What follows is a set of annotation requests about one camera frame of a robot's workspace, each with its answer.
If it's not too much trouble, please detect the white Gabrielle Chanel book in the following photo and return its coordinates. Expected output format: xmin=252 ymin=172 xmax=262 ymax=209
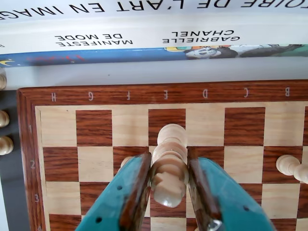
xmin=0 ymin=3 xmax=308 ymax=56

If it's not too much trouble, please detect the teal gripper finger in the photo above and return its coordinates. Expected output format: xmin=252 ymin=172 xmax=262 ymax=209
xmin=187 ymin=148 xmax=277 ymax=231
xmin=81 ymin=152 xmax=153 ymax=231

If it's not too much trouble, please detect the thin blue illustrated book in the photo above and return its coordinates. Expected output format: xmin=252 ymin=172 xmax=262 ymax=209
xmin=0 ymin=43 xmax=308 ymax=67

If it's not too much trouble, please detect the pale captured chess piece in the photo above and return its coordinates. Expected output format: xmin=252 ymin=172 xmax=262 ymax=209
xmin=0 ymin=110 xmax=11 ymax=128
xmin=0 ymin=135 xmax=14 ymax=156
xmin=0 ymin=68 xmax=8 ymax=90

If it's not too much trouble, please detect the pale wooden pawn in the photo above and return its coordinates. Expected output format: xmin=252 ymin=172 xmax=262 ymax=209
xmin=275 ymin=154 xmax=308 ymax=184
xmin=119 ymin=156 xmax=132 ymax=174

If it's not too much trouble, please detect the white art history book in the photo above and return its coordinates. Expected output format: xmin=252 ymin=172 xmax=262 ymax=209
xmin=0 ymin=0 xmax=308 ymax=26

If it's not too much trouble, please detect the moved light pawn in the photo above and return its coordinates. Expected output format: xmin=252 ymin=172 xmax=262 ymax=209
xmin=151 ymin=123 xmax=189 ymax=208

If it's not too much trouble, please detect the wooden folding chessboard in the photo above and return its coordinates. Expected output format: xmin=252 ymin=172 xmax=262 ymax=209
xmin=16 ymin=79 xmax=308 ymax=231

